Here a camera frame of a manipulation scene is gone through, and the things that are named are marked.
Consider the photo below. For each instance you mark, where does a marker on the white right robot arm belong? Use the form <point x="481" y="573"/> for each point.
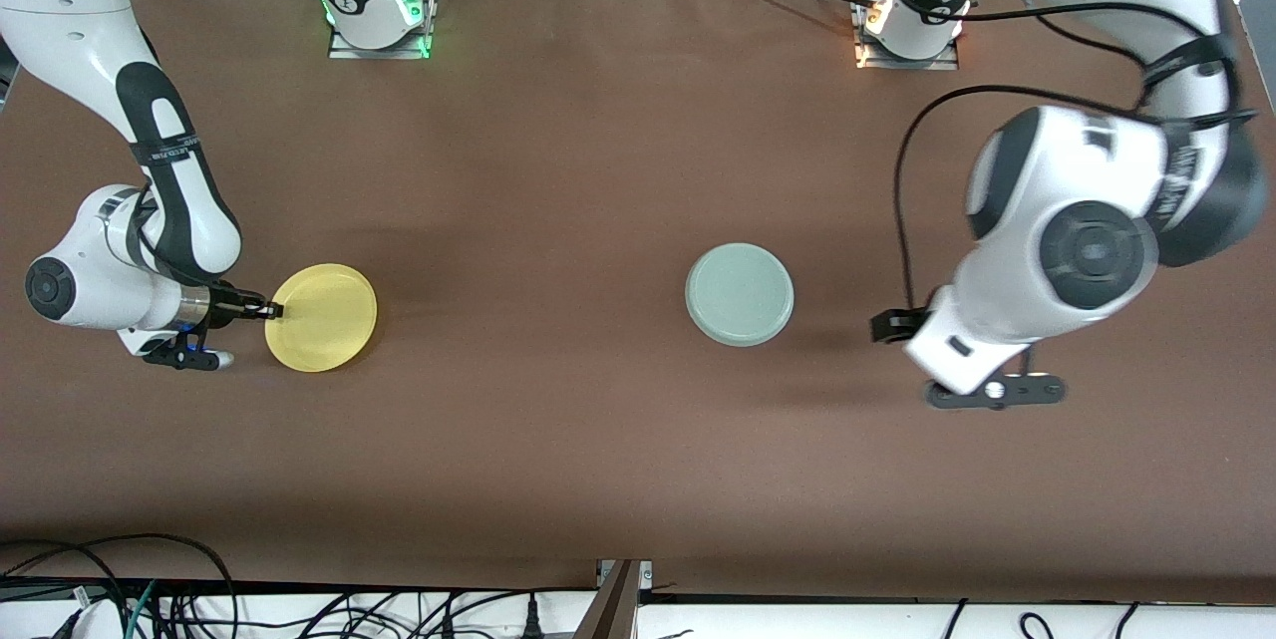
<point x="70" y="31"/>

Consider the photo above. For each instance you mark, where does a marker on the pale green round plate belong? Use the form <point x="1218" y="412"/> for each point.
<point x="740" y="295"/>

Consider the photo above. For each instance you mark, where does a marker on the aluminium profile beam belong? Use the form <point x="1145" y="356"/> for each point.
<point x="613" y="609"/>

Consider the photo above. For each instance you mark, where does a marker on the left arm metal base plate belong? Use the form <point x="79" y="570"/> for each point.
<point x="942" y="64"/>

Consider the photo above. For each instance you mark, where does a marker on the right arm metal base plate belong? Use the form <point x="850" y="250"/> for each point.
<point x="344" y="51"/>

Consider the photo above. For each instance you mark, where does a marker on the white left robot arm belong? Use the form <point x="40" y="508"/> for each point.
<point x="1067" y="170"/>

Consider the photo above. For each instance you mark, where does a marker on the brown table cover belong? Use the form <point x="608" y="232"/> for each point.
<point x="638" y="470"/>

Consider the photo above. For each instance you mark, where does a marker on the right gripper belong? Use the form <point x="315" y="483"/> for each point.
<point x="227" y="304"/>

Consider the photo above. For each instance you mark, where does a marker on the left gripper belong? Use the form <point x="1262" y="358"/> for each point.
<point x="894" y="324"/>

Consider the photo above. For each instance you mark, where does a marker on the yellow round plate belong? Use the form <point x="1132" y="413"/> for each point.
<point x="324" y="320"/>

